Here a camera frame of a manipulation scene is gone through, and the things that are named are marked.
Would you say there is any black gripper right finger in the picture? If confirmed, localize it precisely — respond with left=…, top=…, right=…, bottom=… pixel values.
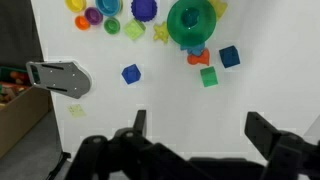
left=244, top=112, right=320, bottom=180

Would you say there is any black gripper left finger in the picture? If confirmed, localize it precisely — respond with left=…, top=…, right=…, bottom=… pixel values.
left=65, top=110, right=187, bottom=180

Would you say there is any orange toy shape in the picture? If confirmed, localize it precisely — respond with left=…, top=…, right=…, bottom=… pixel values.
left=187, top=49, right=210, bottom=65

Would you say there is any light blue toy shape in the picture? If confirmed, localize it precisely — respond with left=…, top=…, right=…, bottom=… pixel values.
left=180, top=43, right=205, bottom=56

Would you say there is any yellow star toy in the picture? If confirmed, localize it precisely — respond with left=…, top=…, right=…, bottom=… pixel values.
left=153, top=22, right=169, bottom=43

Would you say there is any green plastic bowl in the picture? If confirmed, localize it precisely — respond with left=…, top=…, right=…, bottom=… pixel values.
left=167, top=0, right=217, bottom=46

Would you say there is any yellow toy shape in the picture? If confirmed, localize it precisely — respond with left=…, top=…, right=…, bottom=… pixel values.
left=208, top=0, right=228, bottom=20

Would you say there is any yellow sticky note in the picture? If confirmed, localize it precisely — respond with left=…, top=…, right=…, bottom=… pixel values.
left=68, top=104, right=86, bottom=118

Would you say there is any blue hexagon block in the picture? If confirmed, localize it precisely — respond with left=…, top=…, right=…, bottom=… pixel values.
left=121, top=64, right=141, bottom=84

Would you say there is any grey metal mounting plate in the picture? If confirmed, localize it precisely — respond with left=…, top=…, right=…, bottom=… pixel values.
left=26, top=61, right=92, bottom=99

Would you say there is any dark blue cube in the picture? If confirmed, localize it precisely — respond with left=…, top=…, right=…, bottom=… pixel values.
left=219, top=46, right=240, bottom=68

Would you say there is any cardboard box of toys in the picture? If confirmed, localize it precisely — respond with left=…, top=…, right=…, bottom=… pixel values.
left=0, top=66, right=52, bottom=158

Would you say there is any light green cube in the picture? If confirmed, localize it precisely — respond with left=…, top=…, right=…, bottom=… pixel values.
left=124, top=19, right=146, bottom=40

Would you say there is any small green cup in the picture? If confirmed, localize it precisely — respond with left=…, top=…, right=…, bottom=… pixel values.
left=103, top=17, right=121, bottom=35

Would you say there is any small orange cup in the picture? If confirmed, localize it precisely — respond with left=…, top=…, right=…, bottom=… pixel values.
left=75, top=16, right=90, bottom=30

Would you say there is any small purple cup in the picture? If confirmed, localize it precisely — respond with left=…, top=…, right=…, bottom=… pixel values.
left=84, top=7, right=103, bottom=25

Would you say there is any purple scalloped cup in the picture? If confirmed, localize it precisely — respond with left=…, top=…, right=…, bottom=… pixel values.
left=131, top=0, right=157, bottom=22

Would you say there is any yellow cup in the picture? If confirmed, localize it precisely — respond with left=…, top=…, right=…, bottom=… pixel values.
left=65, top=0, right=86, bottom=12

